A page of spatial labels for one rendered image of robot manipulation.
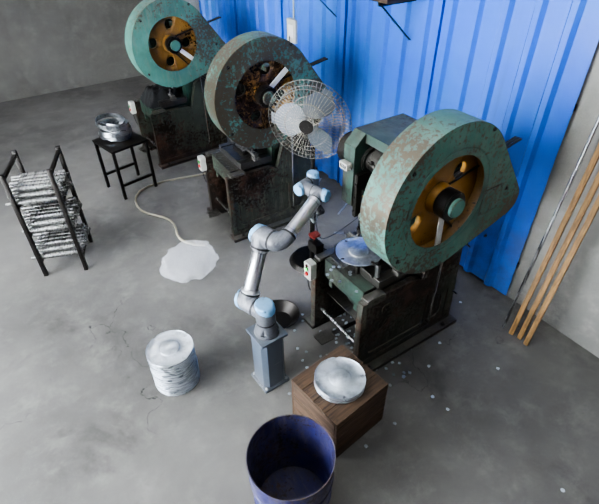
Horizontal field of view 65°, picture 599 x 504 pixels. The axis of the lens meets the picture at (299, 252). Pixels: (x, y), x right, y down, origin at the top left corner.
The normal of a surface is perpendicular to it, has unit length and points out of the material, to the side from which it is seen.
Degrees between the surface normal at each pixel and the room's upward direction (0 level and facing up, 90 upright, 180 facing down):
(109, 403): 0
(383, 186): 65
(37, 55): 90
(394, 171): 52
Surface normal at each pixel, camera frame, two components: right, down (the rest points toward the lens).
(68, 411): -0.01, -0.78
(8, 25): 0.55, 0.51
